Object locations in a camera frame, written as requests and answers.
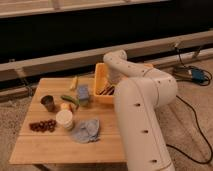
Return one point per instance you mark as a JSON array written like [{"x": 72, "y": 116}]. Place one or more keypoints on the small yellow block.
[{"x": 66, "y": 106}]

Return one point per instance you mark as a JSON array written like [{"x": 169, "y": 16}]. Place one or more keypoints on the blue crumpled cloth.
[{"x": 86, "y": 131}]

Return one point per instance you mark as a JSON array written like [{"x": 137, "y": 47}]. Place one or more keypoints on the metal cup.
[{"x": 48, "y": 102}]

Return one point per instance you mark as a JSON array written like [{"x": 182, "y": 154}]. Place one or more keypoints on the wooden table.
[{"x": 58, "y": 147}]

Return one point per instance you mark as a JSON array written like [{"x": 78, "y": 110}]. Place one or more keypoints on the blue power box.
[{"x": 190, "y": 73}]

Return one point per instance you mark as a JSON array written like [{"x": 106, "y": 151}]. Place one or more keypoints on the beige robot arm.
[{"x": 142, "y": 90}]

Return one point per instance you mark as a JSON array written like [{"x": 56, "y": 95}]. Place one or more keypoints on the green pepper toy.
[{"x": 70, "y": 99}]

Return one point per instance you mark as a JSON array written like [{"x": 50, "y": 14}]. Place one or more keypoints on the dark utensils in tray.
[{"x": 108, "y": 90}]

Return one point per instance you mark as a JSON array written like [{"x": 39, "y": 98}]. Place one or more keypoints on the yellow plastic tray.
[{"x": 100, "y": 83}]

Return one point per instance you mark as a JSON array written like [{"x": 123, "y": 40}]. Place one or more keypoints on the bunch of red grapes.
[{"x": 42, "y": 126}]

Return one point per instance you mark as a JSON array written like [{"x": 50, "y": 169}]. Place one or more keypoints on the white stacked cup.
[{"x": 65, "y": 119}]

